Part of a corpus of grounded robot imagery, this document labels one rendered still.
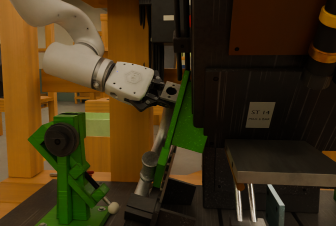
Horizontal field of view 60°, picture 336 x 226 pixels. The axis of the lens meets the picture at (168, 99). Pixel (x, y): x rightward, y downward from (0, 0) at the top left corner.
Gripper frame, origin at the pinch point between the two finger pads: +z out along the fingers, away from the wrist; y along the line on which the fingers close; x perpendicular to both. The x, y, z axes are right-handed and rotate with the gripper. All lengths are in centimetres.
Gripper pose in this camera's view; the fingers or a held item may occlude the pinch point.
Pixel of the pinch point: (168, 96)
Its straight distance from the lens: 72.6
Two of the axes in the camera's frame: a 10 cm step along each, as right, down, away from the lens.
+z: 9.5, 3.2, -0.3
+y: 2.7, -7.5, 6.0
